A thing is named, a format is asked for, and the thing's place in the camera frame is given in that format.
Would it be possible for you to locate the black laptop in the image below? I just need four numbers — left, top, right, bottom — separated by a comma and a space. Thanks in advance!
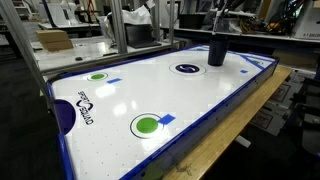
124, 23, 163, 50

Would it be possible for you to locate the white workbench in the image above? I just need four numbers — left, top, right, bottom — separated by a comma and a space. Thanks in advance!
31, 34, 182, 74

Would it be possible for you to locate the brown cardboard box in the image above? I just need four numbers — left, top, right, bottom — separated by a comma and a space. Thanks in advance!
34, 29, 75, 53

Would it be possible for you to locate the slanted aluminium frame post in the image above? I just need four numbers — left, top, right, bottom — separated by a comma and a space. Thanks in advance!
0, 0, 56, 113

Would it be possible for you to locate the yellow cable bundle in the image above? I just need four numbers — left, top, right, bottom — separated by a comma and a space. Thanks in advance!
239, 14, 289, 35

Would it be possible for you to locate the white machine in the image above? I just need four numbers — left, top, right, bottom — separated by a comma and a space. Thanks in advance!
45, 0, 80, 28

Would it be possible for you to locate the white cloth cover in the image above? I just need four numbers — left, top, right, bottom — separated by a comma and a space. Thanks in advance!
99, 4, 154, 28

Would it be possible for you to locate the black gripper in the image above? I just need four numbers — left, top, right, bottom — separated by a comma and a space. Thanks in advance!
213, 0, 250, 16

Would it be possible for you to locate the black monitor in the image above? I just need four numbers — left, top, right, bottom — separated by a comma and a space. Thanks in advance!
179, 13, 208, 30

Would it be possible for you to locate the thick aluminium frame post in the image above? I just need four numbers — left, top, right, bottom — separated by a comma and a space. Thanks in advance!
109, 0, 129, 55

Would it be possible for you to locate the blue rimmed air hockey table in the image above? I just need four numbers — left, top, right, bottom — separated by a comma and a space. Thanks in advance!
45, 43, 280, 180

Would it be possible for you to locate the thin aluminium frame post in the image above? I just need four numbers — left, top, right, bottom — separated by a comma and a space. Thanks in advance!
168, 0, 177, 46

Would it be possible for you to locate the white printed box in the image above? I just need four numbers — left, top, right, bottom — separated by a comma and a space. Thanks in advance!
291, 0, 320, 41

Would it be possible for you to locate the black plastic cup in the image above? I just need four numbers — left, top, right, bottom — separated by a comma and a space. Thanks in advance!
207, 33, 231, 67

